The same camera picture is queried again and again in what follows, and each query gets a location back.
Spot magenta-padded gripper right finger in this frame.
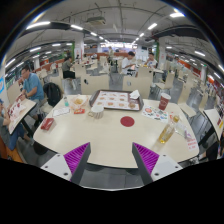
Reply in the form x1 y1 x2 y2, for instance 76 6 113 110
131 142 184 185

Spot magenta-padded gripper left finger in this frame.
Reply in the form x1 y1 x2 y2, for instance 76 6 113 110
40 142 92 185

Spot clear bottle with yellow drink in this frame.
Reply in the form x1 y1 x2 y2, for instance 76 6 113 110
157 114 181 145

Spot red and white leaflet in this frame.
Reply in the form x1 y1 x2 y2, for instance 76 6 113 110
185 134 200 153

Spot clear plastic wrapper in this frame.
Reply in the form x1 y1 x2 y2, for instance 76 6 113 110
173 119 193 140

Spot flat red box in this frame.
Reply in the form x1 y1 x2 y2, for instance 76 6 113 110
40 117 55 131

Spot colourful printed leaflet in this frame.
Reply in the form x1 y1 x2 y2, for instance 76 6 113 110
141 105 170 124

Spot white paper receipt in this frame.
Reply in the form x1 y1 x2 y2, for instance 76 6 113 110
52 106 71 118

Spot person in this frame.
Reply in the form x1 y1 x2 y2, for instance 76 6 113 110
15 64 46 122
0 98 32 152
61 55 77 81
120 50 137 76
106 45 115 65
144 52 159 70

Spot flat round red coaster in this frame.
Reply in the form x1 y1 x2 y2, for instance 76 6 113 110
120 115 136 128

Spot beige side table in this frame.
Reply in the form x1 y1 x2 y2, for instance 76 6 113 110
6 97 38 136

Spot red paper cup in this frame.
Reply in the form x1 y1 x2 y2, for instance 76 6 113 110
158 92 172 112

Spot beige ribbed mug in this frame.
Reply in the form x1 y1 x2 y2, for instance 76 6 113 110
87 105 105 120

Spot paper-lined basket of fried food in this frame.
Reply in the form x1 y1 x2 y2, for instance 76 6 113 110
68 94 90 111

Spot black backpack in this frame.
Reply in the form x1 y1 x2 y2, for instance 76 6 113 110
43 82 63 108

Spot crumpled white napkin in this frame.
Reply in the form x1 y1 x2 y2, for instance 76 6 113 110
129 89 141 100

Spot brown food tray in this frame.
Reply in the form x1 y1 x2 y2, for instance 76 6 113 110
88 89 145 112

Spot beige wooden chair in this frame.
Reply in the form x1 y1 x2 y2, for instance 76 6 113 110
122 75 153 100
80 74 111 96

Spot ceiling strip lights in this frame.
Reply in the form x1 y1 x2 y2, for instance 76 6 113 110
4 11 224 81

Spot ceiling air conditioner unit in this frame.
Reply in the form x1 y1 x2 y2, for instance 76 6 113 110
85 15 107 28

